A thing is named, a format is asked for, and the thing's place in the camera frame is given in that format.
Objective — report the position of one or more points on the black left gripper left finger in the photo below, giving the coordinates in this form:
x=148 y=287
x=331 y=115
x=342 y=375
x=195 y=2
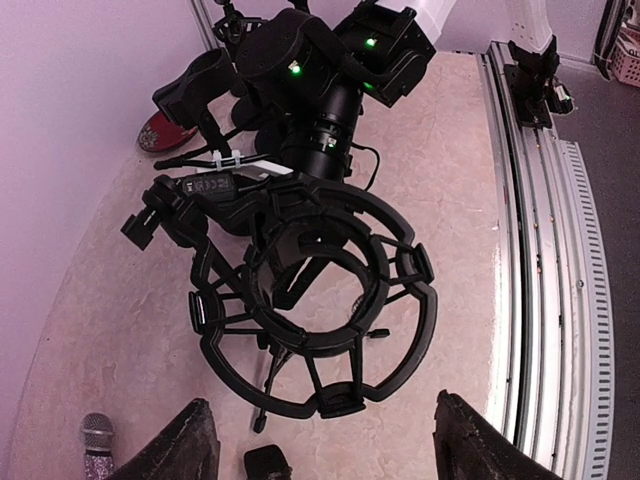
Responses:
x=186 y=448

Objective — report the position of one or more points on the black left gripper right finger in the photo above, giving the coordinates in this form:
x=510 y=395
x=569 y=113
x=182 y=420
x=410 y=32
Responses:
x=468 y=447

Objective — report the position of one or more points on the rhinestone silver-head microphone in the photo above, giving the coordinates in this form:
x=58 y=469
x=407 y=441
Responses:
x=97 y=432

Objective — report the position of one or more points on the black tripod microphone stand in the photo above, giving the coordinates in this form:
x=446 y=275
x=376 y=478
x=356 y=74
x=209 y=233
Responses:
x=288 y=283

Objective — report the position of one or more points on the black short stand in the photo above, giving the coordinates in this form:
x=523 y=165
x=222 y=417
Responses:
x=233 y=28

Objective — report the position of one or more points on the black microphone orange end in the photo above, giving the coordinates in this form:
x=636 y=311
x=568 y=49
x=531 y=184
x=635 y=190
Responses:
x=267 y=463

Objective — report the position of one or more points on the black tall round-base stand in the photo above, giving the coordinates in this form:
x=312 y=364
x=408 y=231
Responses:
x=184 y=101

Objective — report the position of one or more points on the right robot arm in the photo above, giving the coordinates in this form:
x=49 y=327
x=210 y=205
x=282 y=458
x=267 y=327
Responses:
x=317 y=77

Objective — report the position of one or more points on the red floral plate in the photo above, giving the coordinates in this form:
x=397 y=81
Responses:
x=160 y=135

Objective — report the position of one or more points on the aluminium front rail frame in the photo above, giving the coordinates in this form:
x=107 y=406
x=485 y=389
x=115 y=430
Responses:
x=552 y=393

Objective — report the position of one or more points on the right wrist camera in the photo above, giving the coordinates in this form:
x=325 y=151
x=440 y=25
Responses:
x=232 y=175

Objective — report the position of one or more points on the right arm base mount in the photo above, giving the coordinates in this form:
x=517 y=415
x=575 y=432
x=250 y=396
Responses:
x=534 y=87

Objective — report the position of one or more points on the right aluminium corner post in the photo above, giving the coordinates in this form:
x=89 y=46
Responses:
x=204 y=24

